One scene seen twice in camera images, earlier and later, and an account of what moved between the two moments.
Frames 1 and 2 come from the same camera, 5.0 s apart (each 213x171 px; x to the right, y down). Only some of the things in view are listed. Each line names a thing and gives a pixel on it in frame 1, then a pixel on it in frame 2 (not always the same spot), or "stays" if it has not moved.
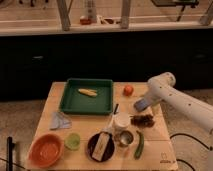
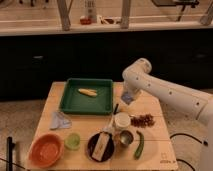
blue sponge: x=141 y=105 -> x=127 y=97
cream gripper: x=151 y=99 -> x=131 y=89
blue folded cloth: x=58 y=120 stays
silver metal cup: x=126 y=138 stays
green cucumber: x=140 y=148 stays
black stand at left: x=9 y=154 stays
